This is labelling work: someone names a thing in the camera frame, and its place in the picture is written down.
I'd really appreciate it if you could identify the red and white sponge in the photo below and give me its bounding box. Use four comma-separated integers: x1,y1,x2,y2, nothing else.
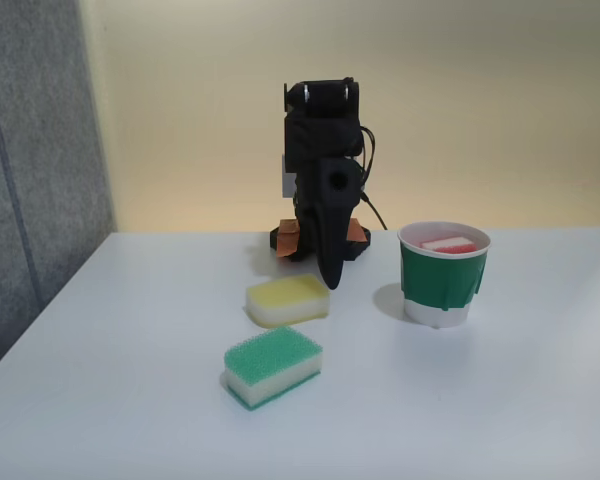
419,235,479,256

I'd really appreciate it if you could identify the orange tape strip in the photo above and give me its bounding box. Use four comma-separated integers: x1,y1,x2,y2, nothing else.
345,219,370,245
276,218,302,260

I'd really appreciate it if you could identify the yellow and white sponge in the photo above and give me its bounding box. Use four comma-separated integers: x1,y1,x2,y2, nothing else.
244,272,332,330

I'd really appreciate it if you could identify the green and white paper cup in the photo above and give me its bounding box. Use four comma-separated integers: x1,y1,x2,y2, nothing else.
396,219,493,330

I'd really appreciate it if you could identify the green and white sponge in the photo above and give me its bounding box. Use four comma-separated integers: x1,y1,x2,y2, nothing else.
223,326,325,413

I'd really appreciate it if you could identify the grey partition panel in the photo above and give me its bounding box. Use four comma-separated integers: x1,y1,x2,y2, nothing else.
0,0,119,387

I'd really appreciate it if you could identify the black power cable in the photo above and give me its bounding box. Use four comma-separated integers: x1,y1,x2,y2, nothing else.
362,191,390,233

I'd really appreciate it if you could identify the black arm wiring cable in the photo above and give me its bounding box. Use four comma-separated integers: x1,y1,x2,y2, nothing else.
355,124,377,194

